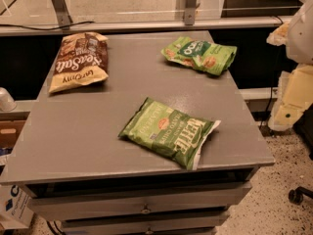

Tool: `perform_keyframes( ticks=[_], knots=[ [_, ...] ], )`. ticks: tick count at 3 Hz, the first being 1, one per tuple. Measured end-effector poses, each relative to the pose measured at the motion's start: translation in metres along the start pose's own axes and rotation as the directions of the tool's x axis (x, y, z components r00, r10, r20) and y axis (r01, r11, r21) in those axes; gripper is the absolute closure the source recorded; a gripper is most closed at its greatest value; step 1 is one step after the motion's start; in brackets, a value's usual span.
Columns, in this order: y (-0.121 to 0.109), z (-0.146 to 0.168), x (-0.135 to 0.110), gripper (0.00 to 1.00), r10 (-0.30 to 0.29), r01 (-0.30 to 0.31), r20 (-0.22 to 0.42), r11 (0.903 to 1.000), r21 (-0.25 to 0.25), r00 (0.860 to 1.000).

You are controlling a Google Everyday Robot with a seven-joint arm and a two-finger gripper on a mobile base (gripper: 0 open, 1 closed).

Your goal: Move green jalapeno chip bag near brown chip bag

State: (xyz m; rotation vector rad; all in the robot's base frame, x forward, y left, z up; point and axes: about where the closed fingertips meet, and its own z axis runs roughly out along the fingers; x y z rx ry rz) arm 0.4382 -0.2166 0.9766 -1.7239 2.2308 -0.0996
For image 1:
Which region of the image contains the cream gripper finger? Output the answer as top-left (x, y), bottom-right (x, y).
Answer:
top-left (266, 23), bottom-right (290, 46)
top-left (268, 64), bottom-right (313, 131)

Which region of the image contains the green jalapeno kettle chip bag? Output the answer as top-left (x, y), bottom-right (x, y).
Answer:
top-left (118, 98), bottom-right (220, 170)

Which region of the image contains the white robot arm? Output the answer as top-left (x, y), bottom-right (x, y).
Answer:
top-left (267, 0), bottom-right (313, 131)

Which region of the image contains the light green snack bag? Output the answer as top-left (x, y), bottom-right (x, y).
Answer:
top-left (161, 36), bottom-right (237, 76)

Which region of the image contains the brown sea salt chip bag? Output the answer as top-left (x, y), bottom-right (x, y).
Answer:
top-left (49, 32), bottom-right (109, 93)

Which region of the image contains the white paper bag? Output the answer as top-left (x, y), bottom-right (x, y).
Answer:
top-left (0, 185), bottom-right (33, 230)

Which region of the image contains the black chair caster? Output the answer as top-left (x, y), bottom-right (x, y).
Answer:
top-left (289, 186), bottom-right (313, 205)

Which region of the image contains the upper grey drawer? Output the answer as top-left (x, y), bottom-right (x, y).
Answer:
top-left (28, 181), bottom-right (251, 220)

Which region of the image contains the grey drawer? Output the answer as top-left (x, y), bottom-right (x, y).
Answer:
top-left (28, 181), bottom-right (251, 220)
top-left (62, 211), bottom-right (229, 235)

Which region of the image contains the lower grey drawer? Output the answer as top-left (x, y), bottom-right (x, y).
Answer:
top-left (62, 211), bottom-right (229, 235)

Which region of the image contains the grey drawer cabinet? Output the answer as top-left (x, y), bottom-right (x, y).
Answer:
top-left (1, 32), bottom-right (274, 235)

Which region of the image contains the white cup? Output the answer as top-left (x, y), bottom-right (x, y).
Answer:
top-left (0, 87), bottom-right (17, 112)

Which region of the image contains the cardboard box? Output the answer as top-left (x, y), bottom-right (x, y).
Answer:
top-left (0, 120), bottom-right (25, 148)

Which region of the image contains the black hanging cable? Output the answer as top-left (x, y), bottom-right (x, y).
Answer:
top-left (258, 15), bottom-right (286, 130)

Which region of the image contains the right metal bracket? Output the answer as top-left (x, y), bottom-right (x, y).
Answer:
top-left (184, 0), bottom-right (197, 25)

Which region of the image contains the metal bracket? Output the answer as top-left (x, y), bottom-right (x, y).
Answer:
top-left (184, 0), bottom-right (197, 25)
top-left (51, 0), bottom-right (72, 28)

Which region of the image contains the black cable on ledge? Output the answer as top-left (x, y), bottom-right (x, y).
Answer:
top-left (0, 20), bottom-right (96, 31)

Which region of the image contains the left metal bracket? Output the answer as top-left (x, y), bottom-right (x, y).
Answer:
top-left (51, 0), bottom-right (72, 28)

